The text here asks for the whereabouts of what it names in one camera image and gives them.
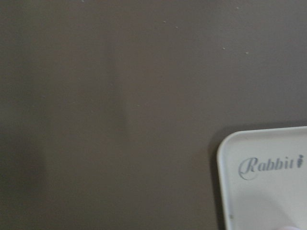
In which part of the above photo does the cream rabbit tray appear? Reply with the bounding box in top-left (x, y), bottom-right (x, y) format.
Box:
top-left (217, 126), bottom-right (307, 230)

